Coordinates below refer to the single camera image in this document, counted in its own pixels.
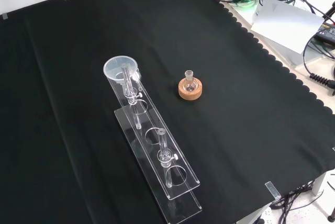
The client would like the clear plastic funnel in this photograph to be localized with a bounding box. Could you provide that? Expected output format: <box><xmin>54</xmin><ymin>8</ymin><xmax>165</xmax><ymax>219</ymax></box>
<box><xmin>103</xmin><ymin>55</ymin><xmax>140</xmax><ymax>96</ymax></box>

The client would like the clear acrylic funnel stand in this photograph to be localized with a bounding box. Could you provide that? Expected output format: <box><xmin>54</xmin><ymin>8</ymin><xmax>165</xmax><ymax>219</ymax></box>
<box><xmin>103</xmin><ymin>59</ymin><xmax>203</xmax><ymax>221</ymax></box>

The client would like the small round-bottom glass flask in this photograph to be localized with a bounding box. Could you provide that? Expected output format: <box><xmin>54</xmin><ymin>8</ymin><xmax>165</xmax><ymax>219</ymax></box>
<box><xmin>183</xmin><ymin>70</ymin><xmax>199</xmax><ymax>93</ymax></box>

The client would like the black bench cloth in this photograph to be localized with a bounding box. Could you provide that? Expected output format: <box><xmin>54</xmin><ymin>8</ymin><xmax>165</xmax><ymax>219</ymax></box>
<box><xmin>0</xmin><ymin>0</ymin><xmax>335</xmax><ymax>224</ymax></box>

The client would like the white paper sheet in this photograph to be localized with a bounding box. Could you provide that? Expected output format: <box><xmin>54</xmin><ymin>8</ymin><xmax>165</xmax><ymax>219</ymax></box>
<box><xmin>250</xmin><ymin>0</ymin><xmax>326</xmax><ymax>53</ymax></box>

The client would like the black power adapter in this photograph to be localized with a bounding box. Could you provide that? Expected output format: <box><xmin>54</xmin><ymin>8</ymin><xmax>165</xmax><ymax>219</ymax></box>
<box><xmin>312</xmin><ymin>22</ymin><xmax>335</xmax><ymax>44</ymax></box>

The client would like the white table leg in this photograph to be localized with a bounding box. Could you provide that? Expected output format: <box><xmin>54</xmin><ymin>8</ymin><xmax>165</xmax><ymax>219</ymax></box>
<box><xmin>313</xmin><ymin>171</ymin><xmax>335</xmax><ymax>221</ymax></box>

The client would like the black tripod leg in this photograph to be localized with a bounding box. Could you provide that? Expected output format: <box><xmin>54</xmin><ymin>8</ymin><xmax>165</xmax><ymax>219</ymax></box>
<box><xmin>322</xmin><ymin>0</ymin><xmax>335</xmax><ymax>20</ymax></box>

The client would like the cork ring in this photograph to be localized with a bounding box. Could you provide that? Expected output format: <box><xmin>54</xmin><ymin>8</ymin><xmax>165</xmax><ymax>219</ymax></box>
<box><xmin>178</xmin><ymin>77</ymin><xmax>204</xmax><ymax>102</ymax></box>

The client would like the black coiled cable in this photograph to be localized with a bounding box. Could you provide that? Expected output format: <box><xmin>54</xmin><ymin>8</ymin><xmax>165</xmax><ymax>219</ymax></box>
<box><xmin>303</xmin><ymin>30</ymin><xmax>335</xmax><ymax>91</ymax></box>

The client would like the black floor cable bundle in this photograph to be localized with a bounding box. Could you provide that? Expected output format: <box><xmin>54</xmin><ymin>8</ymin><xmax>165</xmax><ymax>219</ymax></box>
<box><xmin>271</xmin><ymin>178</ymin><xmax>326</xmax><ymax>224</ymax></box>

